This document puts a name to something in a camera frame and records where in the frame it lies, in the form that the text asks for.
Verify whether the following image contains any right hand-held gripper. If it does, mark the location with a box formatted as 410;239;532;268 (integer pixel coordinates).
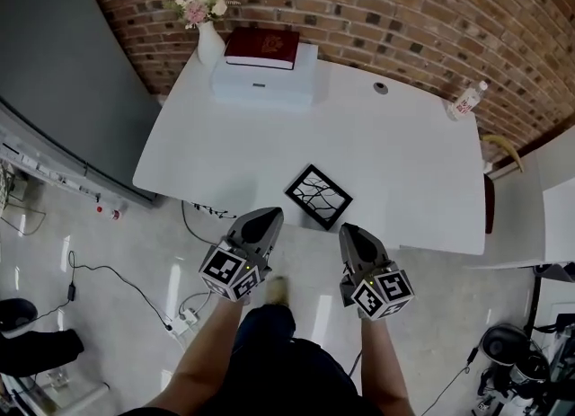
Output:
337;222;415;322

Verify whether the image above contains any thin black cable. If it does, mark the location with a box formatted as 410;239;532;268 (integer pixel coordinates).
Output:
181;199;238;245

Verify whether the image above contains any black bag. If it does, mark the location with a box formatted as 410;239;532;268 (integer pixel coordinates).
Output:
0;297;85;378

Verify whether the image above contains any black round device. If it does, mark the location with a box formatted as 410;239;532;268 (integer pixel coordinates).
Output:
479;323;532;367

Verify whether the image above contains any person's dark clothing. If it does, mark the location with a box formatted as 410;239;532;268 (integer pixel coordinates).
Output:
214;302;384;416

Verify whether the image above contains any pink and white flower bouquet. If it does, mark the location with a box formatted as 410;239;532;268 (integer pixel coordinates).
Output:
164;0;230;31

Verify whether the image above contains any dark red book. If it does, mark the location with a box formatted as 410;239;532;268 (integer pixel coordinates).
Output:
224;26;301;71

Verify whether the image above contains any black cable with adapter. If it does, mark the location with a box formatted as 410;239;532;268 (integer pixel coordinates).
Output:
0;250;174;332

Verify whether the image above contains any person's tan shoe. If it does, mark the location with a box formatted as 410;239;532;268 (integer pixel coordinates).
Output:
264;275;291;307

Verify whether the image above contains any person's left forearm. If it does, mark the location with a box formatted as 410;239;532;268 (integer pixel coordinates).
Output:
142;293;246;416

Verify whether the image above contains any clear bottle with red label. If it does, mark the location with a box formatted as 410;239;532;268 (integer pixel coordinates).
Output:
446;80;489;122

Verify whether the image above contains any white printer box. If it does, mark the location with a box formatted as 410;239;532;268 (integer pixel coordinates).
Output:
210;42;320;106

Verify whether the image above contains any yellow curved chair back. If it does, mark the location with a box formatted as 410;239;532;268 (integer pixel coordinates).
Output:
482;134;526;173

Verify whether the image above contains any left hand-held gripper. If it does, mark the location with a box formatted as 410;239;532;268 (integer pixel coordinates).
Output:
199;206;285;303

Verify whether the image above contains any black picture frame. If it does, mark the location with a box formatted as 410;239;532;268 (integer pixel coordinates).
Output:
284;163;354;232

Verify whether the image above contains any white power strip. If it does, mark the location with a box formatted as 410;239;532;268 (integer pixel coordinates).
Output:
170;308;199;334

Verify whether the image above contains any white vase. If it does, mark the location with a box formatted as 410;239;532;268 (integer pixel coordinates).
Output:
196;21;226;66

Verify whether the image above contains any brown chair seat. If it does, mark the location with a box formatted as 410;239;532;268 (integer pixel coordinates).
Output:
483;173;496;235

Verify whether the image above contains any person's right forearm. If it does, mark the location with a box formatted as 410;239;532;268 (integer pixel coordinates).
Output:
358;314;415;416

